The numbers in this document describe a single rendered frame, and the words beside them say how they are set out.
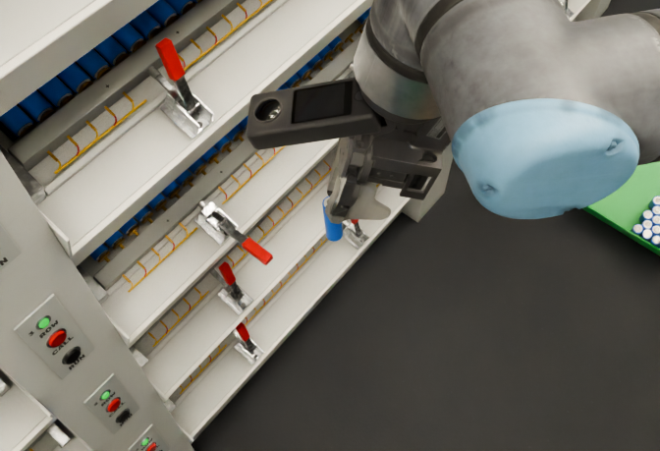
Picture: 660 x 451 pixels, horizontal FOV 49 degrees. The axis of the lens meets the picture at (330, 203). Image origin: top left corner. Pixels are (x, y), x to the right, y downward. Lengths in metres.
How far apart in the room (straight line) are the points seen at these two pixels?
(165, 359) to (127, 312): 0.19
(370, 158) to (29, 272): 0.29
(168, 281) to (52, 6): 0.39
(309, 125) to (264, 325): 0.63
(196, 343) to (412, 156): 0.47
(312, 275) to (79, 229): 0.65
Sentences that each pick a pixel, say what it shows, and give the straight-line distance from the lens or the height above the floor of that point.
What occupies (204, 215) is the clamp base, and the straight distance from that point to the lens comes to 0.80.
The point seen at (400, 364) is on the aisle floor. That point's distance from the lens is 1.34.
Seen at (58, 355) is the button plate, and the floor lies 0.63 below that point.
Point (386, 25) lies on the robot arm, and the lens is 0.51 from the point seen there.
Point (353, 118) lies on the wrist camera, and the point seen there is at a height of 0.80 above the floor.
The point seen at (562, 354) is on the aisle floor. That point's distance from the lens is 1.40.
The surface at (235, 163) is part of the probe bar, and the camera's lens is 0.83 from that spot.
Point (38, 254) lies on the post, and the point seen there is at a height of 0.77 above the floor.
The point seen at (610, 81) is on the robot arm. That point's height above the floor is 0.96.
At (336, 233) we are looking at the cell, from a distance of 0.77.
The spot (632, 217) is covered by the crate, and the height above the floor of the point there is 0.02.
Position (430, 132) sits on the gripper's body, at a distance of 0.61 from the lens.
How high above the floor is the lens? 1.25
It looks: 58 degrees down
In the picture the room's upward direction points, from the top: straight up
